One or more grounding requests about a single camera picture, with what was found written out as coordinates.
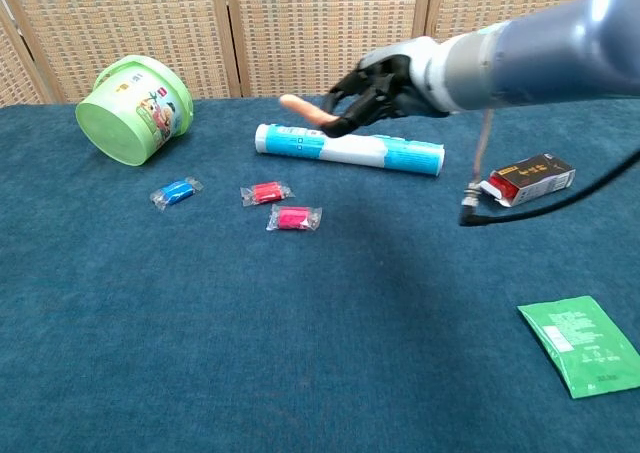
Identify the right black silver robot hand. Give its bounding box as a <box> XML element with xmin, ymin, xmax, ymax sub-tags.
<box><xmin>319</xmin><ymin>36</ymin><xmax>451</xmax><ymax>139</ymax></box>

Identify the red candy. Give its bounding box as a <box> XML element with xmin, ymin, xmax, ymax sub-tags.
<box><xmin>265</xmin><ymin>203</ymin><xmax>323</xmax><ymax>233</ymax></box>
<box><xmin>239</xmin><ymin>180</ymin><xmax>295</xmax><ymax>208</ymax></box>

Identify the blue candy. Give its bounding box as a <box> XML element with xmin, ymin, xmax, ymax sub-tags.
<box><xmin>149</xmin><ymin>176</ymin><xmax>204</xmax><ymax>212</ymax></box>

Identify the white teal rolled bag tube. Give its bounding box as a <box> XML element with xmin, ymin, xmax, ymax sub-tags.
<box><xmin>253</xmin><ymin>122</ymin><xmax>446</xmax><ymax>178</ymax></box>

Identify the woven folding screen panel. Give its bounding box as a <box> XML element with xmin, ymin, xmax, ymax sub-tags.
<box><xmin>0</xmin><ymin>0</ymin><xmax>51</xmax><ymax>107</ymax></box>
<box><xmin>0</xmin><ymin>0</ymin><xmax>246</xmax><ymax>105</ymax></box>
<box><xmin>222</xmin><ymin>0</ymin><xmax>434</xmax><ymax>99</ymax></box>
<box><xmin>417</xmin><ymin>0</ymin><xmax>621</xmax><ymax>43</ymax></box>

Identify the black red carton box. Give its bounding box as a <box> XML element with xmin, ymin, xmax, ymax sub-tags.
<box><xmin>473</xmin><ymin>153</ymin><xmax>577</xmax><ymax>208</ymax></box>

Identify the teal table cloth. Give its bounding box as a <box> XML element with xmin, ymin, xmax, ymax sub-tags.
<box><xmin>0</xmin><ymin>90</ymin><xmax>640</xmax><ymax>453</ymax></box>

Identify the green plastic toy bucket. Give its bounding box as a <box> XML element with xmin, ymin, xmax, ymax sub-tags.
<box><xmin>74</xmin><ymin>54</ymin><xmax>195</xmax><ymax>167</ymax></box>

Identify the green foil sachet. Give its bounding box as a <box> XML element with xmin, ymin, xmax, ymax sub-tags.
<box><xmin>517</xmin><ymin>295</ymin><xmax>640</xmax><ymax>400</ymax></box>

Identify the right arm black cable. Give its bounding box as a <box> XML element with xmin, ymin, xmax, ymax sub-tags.
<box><xmin>458</xmin><ymin>107</ymin><xmax>640</xmax><ymax>228</ymax></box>

